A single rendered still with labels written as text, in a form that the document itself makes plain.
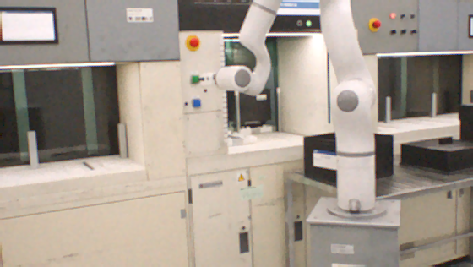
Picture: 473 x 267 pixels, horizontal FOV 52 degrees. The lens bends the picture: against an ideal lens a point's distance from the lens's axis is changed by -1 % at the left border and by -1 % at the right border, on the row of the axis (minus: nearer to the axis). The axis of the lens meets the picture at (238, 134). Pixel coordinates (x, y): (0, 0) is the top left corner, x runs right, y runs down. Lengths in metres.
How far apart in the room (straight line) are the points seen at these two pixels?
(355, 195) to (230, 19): 0.97
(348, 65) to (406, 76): 1.79
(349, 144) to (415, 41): 1.30
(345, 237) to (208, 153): 0.81
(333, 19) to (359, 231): 0.65
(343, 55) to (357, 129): 0.23
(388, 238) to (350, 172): 0.23
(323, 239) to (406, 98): 1.95
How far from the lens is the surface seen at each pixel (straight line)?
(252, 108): 2.76
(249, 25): 1.66
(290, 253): 2.36
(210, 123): 2.10
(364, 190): 1.59
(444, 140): 2.38
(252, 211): 2.25
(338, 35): 1.56
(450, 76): 3.67
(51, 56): 1.92
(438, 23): 2.89
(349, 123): 1.52
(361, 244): 1.56
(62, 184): 1.98
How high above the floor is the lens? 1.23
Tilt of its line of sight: 7 degrees down
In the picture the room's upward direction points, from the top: 3 degrees counter-clockwise
